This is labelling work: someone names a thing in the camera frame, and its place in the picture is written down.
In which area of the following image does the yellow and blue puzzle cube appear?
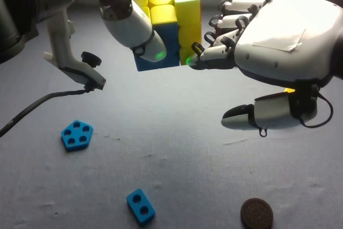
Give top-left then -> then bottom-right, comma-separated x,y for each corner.
132,0 -> 203,72

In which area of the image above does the blue two-hole block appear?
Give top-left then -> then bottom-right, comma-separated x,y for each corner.
126,188 -> 156,226

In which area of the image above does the blue pentagon block with holes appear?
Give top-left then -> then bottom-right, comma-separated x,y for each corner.
61,120 -> 94,152

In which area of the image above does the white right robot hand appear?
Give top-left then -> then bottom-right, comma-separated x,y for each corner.
186,0 -> 343,138

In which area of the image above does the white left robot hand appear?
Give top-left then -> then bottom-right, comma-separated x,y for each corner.
98,0 -> 172,63

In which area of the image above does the chocolate sandwich cookie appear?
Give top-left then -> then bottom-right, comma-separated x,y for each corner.
240,197 -> 274,229

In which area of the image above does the black camera cable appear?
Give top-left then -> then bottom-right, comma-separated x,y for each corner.
0,87 -> 91,138

